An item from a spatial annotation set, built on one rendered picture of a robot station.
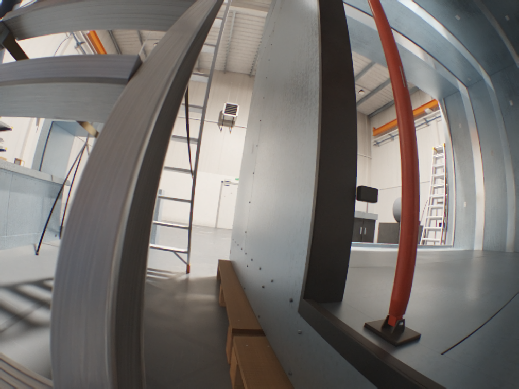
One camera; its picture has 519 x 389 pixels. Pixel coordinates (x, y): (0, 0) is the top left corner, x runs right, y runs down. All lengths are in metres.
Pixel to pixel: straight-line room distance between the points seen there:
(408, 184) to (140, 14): 0.49
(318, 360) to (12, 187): 2.09
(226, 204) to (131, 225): 9.98
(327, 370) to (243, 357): 0.30
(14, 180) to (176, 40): 1.96
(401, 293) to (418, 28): 3.27
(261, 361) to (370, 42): 3.52
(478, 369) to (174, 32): 0.49
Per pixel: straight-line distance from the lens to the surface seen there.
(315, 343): 0.45
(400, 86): 0.43
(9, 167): 1.94
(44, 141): 3.38
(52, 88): 0.19
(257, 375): 0.59
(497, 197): 3.88
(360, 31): 3.35
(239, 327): 0.81
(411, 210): 0.36
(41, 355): 0.90
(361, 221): 5.06
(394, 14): 3.21
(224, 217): 10.10
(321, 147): 0.49
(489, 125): 4.19
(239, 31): 10.33
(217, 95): 11.75
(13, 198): 2.10
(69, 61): 0.18
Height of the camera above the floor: 0.54
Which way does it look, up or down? 7 degrees up
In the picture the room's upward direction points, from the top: 7 degrees clockwise
